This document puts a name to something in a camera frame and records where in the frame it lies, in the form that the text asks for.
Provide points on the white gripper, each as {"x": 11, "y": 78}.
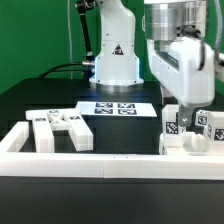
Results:
{"x": 186, "y": 75}

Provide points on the white chair seat block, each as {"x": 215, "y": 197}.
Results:
{"x": 189, "y": 144}

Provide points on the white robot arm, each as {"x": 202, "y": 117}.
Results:
{"x": 117, "y": 66}

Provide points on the white tagged cube far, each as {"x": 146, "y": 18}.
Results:
{"x": 201, "y": 118}

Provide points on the white tag marker sheet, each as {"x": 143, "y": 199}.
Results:
{"x": 116, "y": 109}

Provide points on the white chair back frame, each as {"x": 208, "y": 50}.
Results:
{"x": 45, "y": 122}

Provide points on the white U-shaped fence frame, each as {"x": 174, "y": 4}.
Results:
{"x": 15, "y": 162}

